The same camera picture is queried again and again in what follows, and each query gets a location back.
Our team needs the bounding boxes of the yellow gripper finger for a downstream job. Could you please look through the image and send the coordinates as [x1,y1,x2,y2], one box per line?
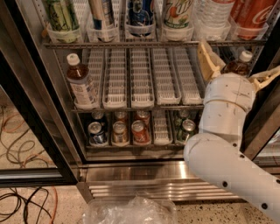
[248,66,280,91]
[197,40,226,81]

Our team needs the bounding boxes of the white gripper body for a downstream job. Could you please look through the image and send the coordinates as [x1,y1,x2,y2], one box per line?
[204,73,256,111]

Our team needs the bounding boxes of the red coke can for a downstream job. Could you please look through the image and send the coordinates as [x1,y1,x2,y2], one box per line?
[230,0,277,40]

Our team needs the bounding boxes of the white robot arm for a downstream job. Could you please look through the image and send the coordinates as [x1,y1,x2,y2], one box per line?
[184,39,280,222]

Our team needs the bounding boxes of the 7up can top shelf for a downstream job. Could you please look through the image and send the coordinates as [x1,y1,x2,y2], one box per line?
[163,0,193,29]

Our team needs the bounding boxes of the green can front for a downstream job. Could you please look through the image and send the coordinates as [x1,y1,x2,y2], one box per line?
[177,119,196,143]

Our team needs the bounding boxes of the dark blue can top shelf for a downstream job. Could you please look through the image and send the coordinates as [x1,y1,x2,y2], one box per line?
[127,0,154,37]

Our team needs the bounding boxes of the red can front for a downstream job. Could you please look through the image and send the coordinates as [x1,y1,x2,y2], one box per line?
[131,120,151,144]

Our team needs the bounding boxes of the stainless steel fridge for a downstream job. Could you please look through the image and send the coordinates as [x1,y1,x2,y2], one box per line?
[0,0,278,201]

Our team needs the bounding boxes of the gold can front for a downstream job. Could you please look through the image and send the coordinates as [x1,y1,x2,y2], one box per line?
[113,121,129,144]

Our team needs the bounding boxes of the blue pepsi can front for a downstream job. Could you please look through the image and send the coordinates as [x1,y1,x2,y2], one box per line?
[87,122,107,144]

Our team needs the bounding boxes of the right tea bottle white cap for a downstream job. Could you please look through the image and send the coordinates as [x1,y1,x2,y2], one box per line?
[221,50,254,77]

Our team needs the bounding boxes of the tea bottle white cap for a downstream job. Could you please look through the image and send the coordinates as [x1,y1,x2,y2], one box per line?
[221,50,254,77]
[66,53,97,109]

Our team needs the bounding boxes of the clear water bottle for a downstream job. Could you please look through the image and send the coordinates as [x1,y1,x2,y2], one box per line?
[193,0,235,41]

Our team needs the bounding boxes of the left tea bottle white cap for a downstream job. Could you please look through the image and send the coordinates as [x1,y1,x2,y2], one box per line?
[66,53,97,109]

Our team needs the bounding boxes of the clear plastic bin with bag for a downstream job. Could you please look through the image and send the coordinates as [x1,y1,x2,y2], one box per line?
[82,196,178,224]

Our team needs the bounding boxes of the orange floor cable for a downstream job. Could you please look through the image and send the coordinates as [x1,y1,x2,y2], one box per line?
[48,186,59,224]

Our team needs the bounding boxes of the black floor cables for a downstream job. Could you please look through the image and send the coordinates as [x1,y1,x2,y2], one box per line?
[0,186,53,224]

